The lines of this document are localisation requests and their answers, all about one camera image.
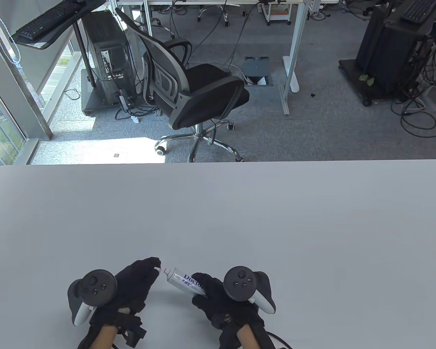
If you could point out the person's left hand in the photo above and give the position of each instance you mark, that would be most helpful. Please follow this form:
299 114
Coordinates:
130 287

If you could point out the person's right hand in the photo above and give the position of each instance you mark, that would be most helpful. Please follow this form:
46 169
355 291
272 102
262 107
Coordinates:
225 309

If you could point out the person's right fingers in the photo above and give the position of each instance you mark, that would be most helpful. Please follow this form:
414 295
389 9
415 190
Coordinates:
207 291

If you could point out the person's left fingers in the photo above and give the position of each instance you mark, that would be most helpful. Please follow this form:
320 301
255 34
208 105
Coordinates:
147 271

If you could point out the white toothpaste tube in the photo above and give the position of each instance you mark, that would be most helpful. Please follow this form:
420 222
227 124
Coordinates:
181 280

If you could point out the person's right forearm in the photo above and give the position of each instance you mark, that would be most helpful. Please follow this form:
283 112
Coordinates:
247 338

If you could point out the person's left forearm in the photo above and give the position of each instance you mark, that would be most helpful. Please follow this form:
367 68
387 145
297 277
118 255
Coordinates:
101 338

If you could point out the black and white right controller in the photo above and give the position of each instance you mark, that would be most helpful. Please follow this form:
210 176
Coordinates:
245 285

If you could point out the black and white controller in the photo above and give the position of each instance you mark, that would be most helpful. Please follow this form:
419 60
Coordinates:
94 287
245 285

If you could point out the black and white left controller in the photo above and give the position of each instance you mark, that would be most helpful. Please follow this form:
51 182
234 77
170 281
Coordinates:
94 287

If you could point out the white power strip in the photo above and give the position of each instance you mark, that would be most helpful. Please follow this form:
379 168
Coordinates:
125 103

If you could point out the black mesh office chair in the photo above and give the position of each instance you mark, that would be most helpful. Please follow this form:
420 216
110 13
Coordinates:
200 91

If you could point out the black keyboard stand with base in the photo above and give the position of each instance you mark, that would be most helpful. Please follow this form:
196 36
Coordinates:
85 54

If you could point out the black computer tower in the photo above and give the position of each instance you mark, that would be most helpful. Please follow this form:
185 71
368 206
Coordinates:
107 47

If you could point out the grey floor socket box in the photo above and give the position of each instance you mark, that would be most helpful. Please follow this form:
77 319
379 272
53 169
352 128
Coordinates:
256 69

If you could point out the black equipment cart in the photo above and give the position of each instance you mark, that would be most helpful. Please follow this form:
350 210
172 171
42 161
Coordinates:
388 51

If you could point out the black keyboard on cart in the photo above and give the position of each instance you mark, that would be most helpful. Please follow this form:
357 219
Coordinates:
419 10

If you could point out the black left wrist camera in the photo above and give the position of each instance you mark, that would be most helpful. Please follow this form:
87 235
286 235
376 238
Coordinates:
135 332

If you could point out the white desk frame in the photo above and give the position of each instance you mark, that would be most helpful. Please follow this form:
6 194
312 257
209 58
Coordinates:
294 51

